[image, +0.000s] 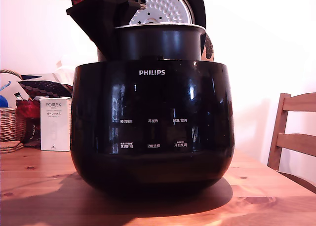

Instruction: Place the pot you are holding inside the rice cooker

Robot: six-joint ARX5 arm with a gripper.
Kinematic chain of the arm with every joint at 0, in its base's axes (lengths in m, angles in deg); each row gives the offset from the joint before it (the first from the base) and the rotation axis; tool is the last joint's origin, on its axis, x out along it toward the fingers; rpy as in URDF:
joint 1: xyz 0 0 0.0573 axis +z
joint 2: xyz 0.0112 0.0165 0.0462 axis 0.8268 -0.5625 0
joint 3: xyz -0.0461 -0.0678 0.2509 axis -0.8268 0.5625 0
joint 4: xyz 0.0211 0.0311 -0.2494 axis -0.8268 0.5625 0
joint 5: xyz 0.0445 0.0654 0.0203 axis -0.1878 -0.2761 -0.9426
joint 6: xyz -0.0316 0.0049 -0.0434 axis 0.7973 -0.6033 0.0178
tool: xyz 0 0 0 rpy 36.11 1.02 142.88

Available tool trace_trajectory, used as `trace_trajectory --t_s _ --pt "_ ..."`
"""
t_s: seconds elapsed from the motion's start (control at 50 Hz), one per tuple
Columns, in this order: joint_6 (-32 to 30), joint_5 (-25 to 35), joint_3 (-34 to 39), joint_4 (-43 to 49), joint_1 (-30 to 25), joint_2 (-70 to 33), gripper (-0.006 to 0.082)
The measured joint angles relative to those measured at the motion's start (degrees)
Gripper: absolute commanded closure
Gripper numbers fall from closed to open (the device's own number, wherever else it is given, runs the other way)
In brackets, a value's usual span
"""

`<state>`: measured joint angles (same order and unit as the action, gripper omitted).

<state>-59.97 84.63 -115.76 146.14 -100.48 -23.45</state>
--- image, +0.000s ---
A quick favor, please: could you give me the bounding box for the rice cooker lid, white plate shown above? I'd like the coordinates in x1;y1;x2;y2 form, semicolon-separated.
97;0;207;62

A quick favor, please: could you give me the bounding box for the wooden chair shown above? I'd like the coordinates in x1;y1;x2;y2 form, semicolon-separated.
267;92;316;194

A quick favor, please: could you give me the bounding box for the woven wicker basket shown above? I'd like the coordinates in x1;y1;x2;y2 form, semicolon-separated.
0;69;27;143

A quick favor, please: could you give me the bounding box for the black rice cooker pot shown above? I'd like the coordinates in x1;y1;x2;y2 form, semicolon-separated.
114;23;207;61

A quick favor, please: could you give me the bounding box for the white Porlex box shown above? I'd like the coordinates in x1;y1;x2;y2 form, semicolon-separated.
39;97;72;151

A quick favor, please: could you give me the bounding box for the round patterned brown cushion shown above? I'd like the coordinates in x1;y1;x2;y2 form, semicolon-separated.
201;33;218;62

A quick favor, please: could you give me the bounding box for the red glass vessel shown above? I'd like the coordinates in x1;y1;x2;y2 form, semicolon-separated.
15;99;41;141

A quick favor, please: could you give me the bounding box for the blue round object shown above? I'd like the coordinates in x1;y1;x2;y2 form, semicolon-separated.
0;94;10;109

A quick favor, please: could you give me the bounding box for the teal curved strip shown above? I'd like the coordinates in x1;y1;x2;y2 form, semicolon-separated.
0;80;12;92

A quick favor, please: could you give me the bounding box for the black Philips rice cooker body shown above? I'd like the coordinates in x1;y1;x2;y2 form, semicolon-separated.
70;59;235;198

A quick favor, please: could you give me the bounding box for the dark dotted patterned cloth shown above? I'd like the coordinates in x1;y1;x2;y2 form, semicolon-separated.
17;79;74;100

